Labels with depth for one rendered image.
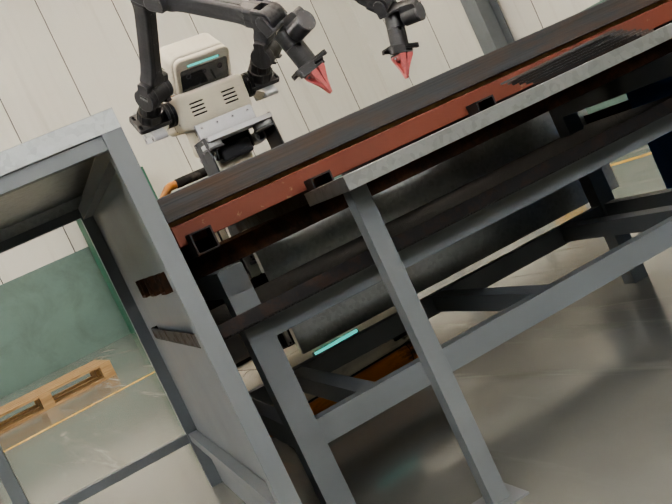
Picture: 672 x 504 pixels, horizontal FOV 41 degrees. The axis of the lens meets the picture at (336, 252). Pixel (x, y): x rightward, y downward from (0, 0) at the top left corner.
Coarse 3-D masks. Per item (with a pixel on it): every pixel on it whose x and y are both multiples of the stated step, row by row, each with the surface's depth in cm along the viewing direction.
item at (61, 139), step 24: (96, 120) 166; (24, 144) 162; (48, 144) 163; (72, 144) 164; (0, 168) 160; (72, 168) 220; (24, 192) 223; (48, 192) 245; (72, 192) 270; (0, 216) 248; (24, 216) 275; (48, 216) 286; (0, 240) 281
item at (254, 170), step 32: (608, 0) 225; (640, 0) 228; (544, 32) 219; (576, 32) 222; (480, 64) 213; (512, 64) 215; (416, 96) 207; (320, 128) 199; (352, 128) 201; (256, 160) 194; (288, 160) 196; (192, 192) 189; (224, 192) 191
